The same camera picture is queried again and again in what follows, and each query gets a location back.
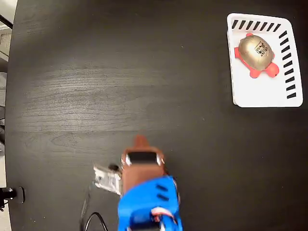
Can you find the black slanted bar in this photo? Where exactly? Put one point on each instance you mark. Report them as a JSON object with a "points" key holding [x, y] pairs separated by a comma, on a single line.
{"points": [[6, 21]]}

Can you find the white plastic basket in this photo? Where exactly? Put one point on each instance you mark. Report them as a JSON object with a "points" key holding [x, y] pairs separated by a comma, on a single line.
{"points": [[255, 93]]}

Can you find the red turtle toy gold shell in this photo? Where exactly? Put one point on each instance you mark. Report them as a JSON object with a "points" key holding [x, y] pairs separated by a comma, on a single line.
{"points": [[256, 54]]}

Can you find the bare camera circuit board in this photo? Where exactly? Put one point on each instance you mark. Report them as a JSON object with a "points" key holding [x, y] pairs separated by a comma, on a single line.
{"points": [[107, 179]]}

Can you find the black table clamp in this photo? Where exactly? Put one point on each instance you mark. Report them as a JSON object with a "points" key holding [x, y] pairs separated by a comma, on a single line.
{"points": [[18, 194]]}

